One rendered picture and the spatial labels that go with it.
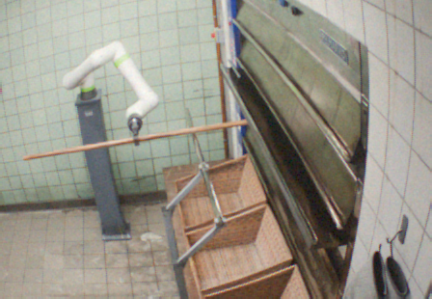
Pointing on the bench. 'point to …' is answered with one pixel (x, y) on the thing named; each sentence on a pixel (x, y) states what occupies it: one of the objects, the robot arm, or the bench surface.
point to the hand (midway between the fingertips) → (136, 139)
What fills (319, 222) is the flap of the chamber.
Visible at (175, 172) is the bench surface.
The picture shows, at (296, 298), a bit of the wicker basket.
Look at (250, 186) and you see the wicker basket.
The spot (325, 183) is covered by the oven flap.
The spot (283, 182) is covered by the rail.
